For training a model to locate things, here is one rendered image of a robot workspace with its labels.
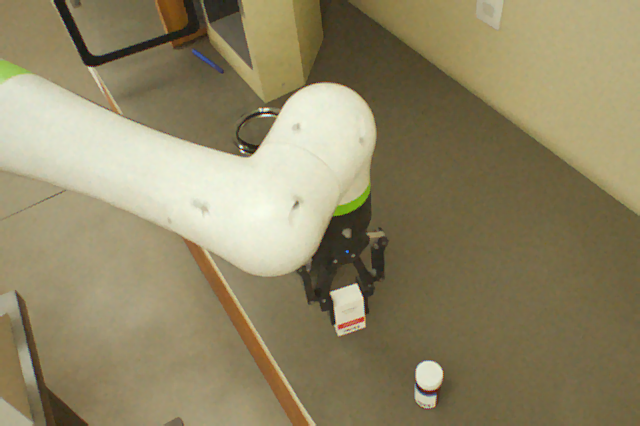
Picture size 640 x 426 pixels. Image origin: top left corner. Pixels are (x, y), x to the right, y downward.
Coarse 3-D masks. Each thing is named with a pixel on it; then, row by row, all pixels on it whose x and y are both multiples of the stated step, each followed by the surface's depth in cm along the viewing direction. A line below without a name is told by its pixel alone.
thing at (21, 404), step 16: (0, 320) 102; (0, 336) 98; (0, 352) 94; (16, 352) 102; (0, 368) 91; (16, 368) 98; (0, 384) 88; (16, 384) 94; (0, 400) 86; (16, 400) 91; (0, 416) 88; (16, 416) 90
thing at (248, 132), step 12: (264, 108) 102; (276, 108) 102; (240, 120) 101; (252, 120) 103; (264, 120) 103; (240, 132) 101; (252, 132) 104; (264, 132) 106; (240, 144) 97; (252, 144) 97
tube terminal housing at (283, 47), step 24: (264, 0) 121; (288, 0) 124; (312, 0) 140; (264, 24) 125; (288, 24) 128; (312, 24) 142; (216, 48) 154; (264, 48) 129; (288, 48) 132; (312, 48) 145; (240, 72) 145; (264, 72) 133; (288, 72) 137; (264, 96) 138
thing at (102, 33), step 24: (96, 0) 137; (120, 0) 139; (144, 0) 141; (168, 0) 144; (96, 24) 140; (120, 24) 143; (144, 24) 145; (168, 24) 148; (96, 48) 144; (120, 48) 147
